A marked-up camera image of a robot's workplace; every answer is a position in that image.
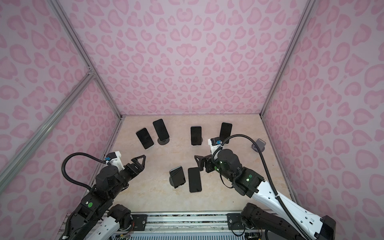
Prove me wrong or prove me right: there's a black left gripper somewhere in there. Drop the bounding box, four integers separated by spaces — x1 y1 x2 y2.
109 153 145 201

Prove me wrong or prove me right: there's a pink-edged smartphone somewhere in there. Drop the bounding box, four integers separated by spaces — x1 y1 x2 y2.
188 168 202 193

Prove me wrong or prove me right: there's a grey-edged smartphone front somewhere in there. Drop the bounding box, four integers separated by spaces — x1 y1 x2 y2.
169 166 186 189

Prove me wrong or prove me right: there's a green-edged smartphone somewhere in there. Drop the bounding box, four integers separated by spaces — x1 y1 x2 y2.
219 123 233 142
136 128 154 150

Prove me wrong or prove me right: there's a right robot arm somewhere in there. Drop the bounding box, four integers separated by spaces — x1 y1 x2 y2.
195 150 336 240

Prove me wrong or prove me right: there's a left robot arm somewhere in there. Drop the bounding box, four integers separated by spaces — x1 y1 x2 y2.
61 152 146 240

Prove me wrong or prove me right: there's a dark round stand back left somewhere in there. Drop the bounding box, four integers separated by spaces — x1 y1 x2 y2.
157 138 170 146

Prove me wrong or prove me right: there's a dark round front phone stand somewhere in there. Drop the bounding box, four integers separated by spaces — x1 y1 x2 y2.
169 177 175 187

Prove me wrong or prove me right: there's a silver smartphone on round stand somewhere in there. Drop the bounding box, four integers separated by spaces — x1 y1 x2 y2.
153 119 170 142

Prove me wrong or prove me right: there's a grey round stand right side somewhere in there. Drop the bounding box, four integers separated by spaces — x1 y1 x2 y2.
252 139 266 153

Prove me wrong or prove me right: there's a blue-edged smartphone centre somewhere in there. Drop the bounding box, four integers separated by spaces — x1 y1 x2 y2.
191 126 203 146

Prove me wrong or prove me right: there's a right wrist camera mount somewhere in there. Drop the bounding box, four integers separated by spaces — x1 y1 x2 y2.
208 137 222 154

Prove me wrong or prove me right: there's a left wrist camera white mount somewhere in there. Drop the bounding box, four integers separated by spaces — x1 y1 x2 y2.
105 151 124 172

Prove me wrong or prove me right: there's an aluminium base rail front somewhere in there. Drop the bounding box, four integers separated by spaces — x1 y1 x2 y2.
56 209 301 240

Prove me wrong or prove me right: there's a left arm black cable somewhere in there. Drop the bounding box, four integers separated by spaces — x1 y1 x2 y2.
61 152 107 191

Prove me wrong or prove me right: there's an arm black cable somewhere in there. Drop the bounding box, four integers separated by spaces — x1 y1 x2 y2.
61 152 107 191
211 133 313 240

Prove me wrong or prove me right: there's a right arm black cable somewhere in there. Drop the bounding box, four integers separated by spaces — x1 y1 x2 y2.
211 133 313 240

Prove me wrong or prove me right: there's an aluminium diagonal frame beam left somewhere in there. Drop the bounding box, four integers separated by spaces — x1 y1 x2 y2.
1 71 95 193

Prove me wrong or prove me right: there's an aluminium frame post back right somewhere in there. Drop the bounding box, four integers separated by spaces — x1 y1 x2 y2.
260 0 319 119

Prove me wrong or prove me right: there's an aluminium frame post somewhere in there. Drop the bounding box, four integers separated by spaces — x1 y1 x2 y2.
48 0 123 120
260 0 319 119

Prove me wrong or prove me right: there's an aluminium frame post back left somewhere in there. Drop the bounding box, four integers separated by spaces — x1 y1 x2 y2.
48 0 123 120

